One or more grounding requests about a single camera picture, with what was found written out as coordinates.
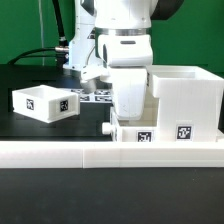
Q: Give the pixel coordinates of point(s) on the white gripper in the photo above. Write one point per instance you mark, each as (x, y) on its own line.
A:
(124, 65)

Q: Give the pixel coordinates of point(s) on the white front drawer with knob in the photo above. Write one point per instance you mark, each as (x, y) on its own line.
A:
(128, 131)

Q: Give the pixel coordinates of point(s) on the white drawer cabinet box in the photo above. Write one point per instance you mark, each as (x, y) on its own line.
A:
(183, 104)

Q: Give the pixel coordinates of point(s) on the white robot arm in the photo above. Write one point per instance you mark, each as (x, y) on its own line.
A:
(112, 17)

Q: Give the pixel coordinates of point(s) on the marker tag sheet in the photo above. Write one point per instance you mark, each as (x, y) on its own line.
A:
(99, 96)

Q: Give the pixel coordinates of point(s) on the white L-shaped fence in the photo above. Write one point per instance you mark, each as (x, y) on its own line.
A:
(35, 154)

